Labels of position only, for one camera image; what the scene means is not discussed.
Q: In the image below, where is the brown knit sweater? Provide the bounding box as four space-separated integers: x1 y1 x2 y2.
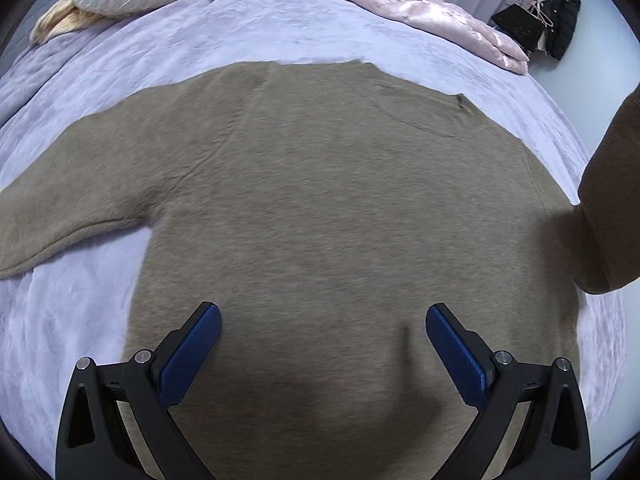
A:
0 58 640 480

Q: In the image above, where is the lavender plush bed blanket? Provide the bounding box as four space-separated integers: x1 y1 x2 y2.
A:
0 0 629 480

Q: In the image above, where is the black handbag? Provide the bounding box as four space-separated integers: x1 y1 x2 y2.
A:
491 3 546 51

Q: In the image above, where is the black hanging jacket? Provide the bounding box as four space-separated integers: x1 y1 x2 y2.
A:
541 0 582 61

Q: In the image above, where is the pink satin puffer jacket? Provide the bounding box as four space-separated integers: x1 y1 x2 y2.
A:
347 0 529 75

